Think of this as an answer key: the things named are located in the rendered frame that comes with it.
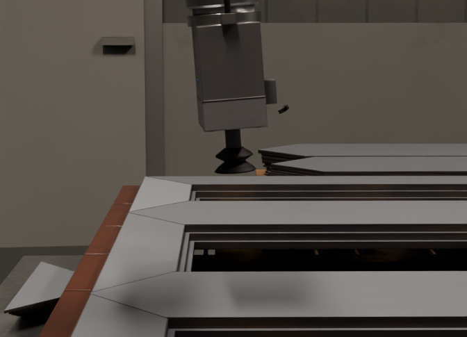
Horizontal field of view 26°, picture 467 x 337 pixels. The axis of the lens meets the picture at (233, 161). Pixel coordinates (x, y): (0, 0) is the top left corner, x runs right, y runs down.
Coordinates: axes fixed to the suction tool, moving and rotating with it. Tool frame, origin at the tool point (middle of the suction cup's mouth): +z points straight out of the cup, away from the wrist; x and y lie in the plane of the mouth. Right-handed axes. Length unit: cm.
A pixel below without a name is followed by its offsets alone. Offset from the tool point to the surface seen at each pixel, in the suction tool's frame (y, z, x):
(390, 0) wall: 292, -15, -94
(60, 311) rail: 7.2, 15.2, 19.9
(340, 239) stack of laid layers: 38.1, 17.6, -18.0
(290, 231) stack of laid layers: 39.4, 16.0, -11.1
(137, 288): 7.5, 13.6, 11.3
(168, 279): 11.0, 13.8, 7.6
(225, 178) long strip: 79, 14, -6
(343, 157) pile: 103, 16, -32
